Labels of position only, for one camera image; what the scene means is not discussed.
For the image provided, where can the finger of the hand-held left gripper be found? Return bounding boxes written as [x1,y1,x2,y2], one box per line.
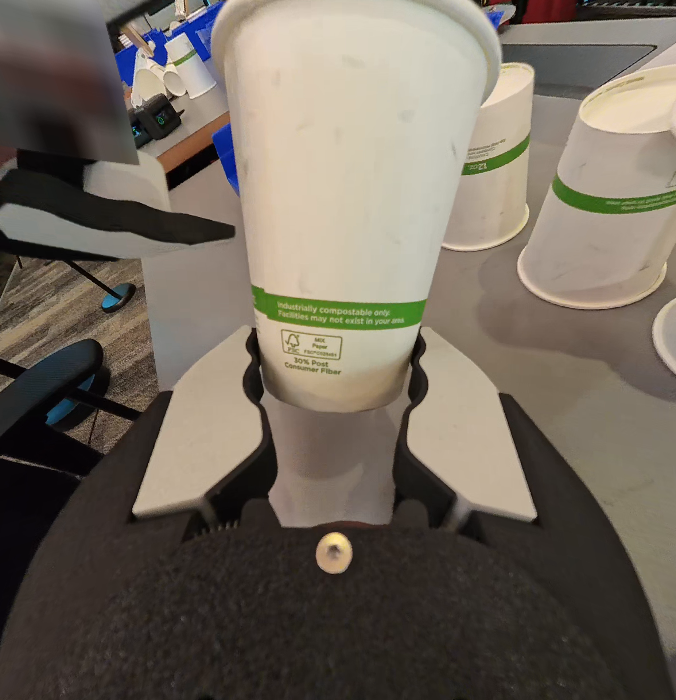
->
[0,168,236,261]
[82,150,173,211]

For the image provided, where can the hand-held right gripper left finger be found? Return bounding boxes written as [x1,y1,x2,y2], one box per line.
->
[132,326,277,539]

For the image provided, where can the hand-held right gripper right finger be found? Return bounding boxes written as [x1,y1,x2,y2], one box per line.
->
[394,326,537,534]

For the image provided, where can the blue plastic bin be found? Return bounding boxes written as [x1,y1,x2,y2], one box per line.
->
[114,30,154,84]
[211,123,241,196]
[178,0,228,35]

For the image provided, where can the black floor stand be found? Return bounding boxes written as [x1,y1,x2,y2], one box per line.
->
[62,260,137,314]

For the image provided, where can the black office chair armrest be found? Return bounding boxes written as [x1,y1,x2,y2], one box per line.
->
[0,338,142,471]

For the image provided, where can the red bag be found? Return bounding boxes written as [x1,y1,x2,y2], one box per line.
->
[521,0,578,24]

